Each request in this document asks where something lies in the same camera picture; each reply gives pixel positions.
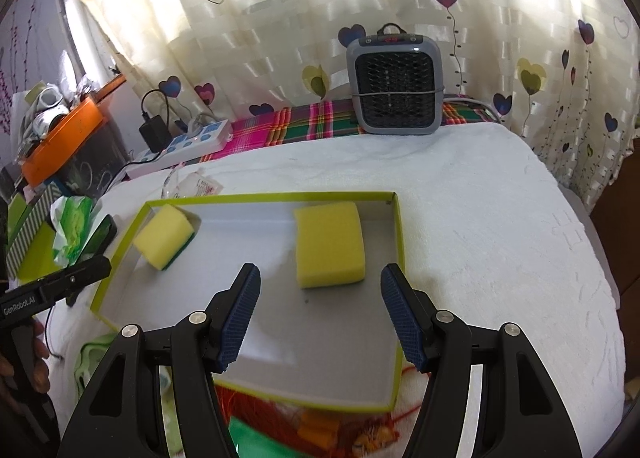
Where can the clear plastic wrapper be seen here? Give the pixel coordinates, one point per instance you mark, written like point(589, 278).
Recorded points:
point(195, 185)

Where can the plaid cloth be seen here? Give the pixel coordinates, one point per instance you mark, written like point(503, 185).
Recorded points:
point(300, 125)

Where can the black charger adapter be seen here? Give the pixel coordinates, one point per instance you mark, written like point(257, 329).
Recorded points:
point(156, 132)

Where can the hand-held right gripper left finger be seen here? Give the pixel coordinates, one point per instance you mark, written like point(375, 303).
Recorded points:
point(242, 318)

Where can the green tissue packet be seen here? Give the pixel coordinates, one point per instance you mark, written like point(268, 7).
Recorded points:
point(75, 228)

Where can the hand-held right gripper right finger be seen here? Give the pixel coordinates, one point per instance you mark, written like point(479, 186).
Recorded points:
point(400, 318)

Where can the black smartphone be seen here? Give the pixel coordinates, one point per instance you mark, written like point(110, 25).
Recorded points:
point(102, 235)

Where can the yellow sponge with green scourer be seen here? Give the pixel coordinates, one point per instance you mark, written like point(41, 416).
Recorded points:
point(162, 235)

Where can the plain yellow sponge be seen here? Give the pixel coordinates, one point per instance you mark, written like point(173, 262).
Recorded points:
point(327, 243)

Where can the person's left hand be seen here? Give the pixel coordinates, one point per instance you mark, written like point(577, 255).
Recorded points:
point(41, 363)

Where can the lime green cardboard box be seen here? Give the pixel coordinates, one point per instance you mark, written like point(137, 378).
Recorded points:
point(320, 333)

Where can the green foil packet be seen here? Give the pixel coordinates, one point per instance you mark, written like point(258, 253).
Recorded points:
point(260, 443)

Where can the white clutter pile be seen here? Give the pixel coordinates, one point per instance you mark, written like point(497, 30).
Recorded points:
point(47, 110)

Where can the wooden wardrobe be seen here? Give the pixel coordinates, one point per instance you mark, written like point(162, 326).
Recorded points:
point(625, 218)

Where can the white and blue power strip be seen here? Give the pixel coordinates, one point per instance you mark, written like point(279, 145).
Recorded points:
point(195, 142)

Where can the cream heart print curtain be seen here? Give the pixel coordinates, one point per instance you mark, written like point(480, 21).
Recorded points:
point(300, 12)

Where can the small grey fan heater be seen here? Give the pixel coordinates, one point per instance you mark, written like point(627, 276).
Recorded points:
point(395, 82)

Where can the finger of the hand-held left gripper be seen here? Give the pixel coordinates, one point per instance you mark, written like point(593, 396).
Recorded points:
point(80, 275)

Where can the white plug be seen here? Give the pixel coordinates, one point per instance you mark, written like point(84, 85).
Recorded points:
point(202, 121)

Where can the black patterned box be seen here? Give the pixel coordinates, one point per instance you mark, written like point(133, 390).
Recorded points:
point(95, 162)

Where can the orange tray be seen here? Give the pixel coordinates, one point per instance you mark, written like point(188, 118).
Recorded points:
point(65, 137)

